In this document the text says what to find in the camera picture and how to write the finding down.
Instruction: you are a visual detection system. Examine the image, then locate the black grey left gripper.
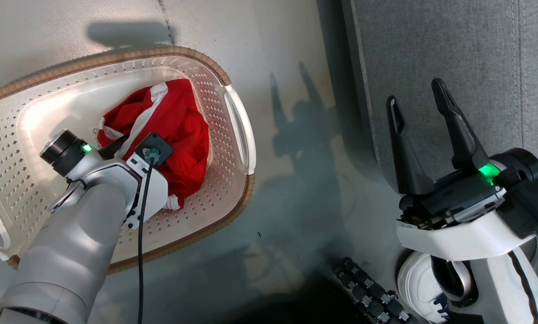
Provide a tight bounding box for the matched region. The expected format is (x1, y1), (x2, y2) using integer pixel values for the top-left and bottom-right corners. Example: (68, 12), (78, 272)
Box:
(40, 129), (140, 192)

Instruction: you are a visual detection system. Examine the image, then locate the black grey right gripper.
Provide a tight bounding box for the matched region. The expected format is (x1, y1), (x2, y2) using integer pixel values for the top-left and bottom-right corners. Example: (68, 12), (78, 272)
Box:
(386, 78), (538, 231)

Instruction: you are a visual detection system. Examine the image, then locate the red white basketball jersey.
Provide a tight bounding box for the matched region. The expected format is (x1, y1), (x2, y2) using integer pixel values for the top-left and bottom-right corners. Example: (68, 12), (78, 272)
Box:
(97, 78), (211, 212)

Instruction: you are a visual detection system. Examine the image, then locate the grey fabric sofa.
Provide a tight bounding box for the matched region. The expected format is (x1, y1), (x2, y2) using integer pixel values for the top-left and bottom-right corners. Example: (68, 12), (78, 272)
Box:
(336, 0), (538, 275)

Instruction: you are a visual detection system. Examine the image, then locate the white perforated laundry basket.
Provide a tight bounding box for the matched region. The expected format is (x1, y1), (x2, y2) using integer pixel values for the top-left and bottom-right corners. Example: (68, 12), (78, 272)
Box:
(0, 45), (257, 275)

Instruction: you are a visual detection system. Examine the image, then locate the white sneaker with dark print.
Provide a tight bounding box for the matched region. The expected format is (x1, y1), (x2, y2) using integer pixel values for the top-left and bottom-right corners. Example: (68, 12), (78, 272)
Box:
(397, 251), (479, 324)

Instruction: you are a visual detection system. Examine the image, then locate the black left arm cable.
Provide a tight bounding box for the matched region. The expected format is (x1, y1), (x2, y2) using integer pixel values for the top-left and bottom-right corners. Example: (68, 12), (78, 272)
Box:
(136, 155), (158, 324)

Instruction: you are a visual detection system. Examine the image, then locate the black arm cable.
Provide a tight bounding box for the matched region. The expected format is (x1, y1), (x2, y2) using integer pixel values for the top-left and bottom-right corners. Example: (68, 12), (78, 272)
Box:
(136, 155), (158, 324)
(507, 251), (538, 324)

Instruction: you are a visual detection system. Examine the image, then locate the black ribbed cable conduit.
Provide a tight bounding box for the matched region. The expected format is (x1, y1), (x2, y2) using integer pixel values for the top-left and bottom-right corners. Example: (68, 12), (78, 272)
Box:
(333, 256), (417, 324)

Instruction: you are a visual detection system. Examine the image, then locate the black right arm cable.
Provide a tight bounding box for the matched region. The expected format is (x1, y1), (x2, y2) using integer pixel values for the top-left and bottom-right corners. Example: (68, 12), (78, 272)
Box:
(507, 251), (538, 324)

